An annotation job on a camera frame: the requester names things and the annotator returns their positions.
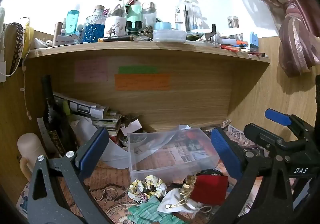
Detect stack of papers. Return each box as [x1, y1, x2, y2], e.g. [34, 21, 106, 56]
[52, 91, 123, 137]

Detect white wall charger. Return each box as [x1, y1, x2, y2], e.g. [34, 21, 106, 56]
[0, 61, 7, 83]

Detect clear jar of sticks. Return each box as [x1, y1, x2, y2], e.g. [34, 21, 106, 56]
[227, 16, 241, 30]

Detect toothbrush blister package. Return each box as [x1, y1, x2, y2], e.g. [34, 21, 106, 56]
[175, 0, 201, 32]

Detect white drawstring pouch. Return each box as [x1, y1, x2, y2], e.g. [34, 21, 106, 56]
[157, 188, 212, 219]

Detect black and gold pen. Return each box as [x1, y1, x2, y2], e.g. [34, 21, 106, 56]
[98, 36, 137, 43]

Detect patterned headband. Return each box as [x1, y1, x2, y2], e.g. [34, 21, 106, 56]
[9, 23, 24, 76]

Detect light blue tape roll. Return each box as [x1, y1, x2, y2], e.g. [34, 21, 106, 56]
[154, 21, 172, 31]

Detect wooden shelf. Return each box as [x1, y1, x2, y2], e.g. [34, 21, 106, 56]
[24, 40, 271, 132]

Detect gold fabric scrunchie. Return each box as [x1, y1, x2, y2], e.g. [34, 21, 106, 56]
[183, 175, 198, 197]

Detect white box with red print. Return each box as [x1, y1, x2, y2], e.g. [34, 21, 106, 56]
[56, 35, 83, 46]

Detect white paper sheet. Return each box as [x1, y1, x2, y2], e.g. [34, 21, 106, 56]
[70, 118, 130, 168]

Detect teal mouthwash bottle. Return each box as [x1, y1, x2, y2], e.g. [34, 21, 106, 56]
[65, 4, 81, 37]

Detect green sticky note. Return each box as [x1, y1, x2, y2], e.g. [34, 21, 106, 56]
[118, 66, 158, 74]

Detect floral patterned scrunchie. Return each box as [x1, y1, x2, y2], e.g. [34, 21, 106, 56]
[128, 175, 167, 201]

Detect clear lidded plastic container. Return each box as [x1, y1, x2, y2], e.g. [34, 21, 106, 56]
[152, 29, 187, 43]

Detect green pump bottle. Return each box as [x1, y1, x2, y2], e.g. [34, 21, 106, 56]
[126, 0, 143, 27]

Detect clear plastic storage box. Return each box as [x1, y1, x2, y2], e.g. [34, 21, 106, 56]
[127, 128, 227, 182]

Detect dark wine bottle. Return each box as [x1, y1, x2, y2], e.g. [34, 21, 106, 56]
[41, 75, 73, 157]

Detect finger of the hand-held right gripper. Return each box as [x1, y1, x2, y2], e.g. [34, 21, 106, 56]
[244, 123, 284, 150]
[265, 108, 314, 137]

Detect cardboard tube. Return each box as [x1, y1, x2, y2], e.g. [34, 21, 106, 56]
[52, 22, 63, 45]

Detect green striped cloth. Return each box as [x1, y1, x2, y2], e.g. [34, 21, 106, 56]
[128, 196, 190, 224]

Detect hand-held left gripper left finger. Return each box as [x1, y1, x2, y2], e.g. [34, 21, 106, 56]
[27, 127, 110, 224]

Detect red velvet pouch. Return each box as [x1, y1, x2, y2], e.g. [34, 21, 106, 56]
[191, 175, 229, 206]

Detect glass bottle with blue liquid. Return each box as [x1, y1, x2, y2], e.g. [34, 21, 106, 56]
[83, 5, 106, 43]

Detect tall clear glass bottle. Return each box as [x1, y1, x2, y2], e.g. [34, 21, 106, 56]
[114, 0, 127, 17]

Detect small white cardboard box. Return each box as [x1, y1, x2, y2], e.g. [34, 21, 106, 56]
[121, 119, 142, 137]

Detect white cable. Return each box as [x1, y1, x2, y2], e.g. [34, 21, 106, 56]
[21, 64, 32, 120]

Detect pink striped curtain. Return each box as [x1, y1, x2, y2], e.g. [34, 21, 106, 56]
[225, 0, 320, 77]

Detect orange sticky note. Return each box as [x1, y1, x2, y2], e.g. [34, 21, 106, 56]
[114, 74, 170, 91]

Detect black binoculars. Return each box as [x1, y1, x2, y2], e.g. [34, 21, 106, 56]
[125, 21, 144, 36]

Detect beige plastic mug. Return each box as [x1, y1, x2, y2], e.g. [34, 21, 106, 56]
[17, 133, 48, 180]

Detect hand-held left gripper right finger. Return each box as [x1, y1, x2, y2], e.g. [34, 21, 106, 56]
[210, 128, 294, 224]

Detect blue pencil sharpener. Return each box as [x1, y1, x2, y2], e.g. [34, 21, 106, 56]
[249, 32, 259, 53]

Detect glass jar with silver lid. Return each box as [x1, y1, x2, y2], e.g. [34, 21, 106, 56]
[141, 2, 157, 27]

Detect white printed mug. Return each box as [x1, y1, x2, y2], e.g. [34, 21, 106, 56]
[104, 15, 127, 38]

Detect yellow cloth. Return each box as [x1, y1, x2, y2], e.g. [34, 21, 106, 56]
[24, 20, 34, 53]

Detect small ceramic bowl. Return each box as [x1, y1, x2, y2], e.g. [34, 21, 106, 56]
[119, 135, 147, 148]

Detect pink sticky note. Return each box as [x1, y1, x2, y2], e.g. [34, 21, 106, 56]
[74, 58, 108, 82]

